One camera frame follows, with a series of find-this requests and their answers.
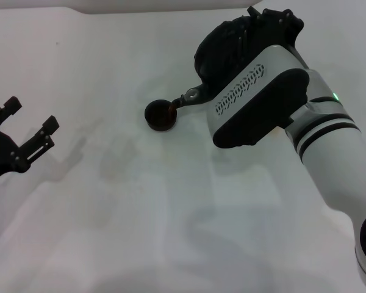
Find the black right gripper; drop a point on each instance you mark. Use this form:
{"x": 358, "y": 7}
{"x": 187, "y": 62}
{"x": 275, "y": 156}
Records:
{"x": 280, "y": 27}

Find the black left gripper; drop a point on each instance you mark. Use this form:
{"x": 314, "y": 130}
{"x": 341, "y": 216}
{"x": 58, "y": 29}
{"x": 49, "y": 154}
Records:
{"x": 1, "y": 152}

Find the black round teacup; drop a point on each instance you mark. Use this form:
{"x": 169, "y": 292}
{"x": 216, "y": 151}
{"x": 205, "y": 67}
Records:
{"x": 160, "y": 117}

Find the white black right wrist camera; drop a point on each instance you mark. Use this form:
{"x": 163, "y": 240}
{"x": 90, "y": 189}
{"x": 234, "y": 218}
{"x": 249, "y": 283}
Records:
{"x": 247, "y": 91}

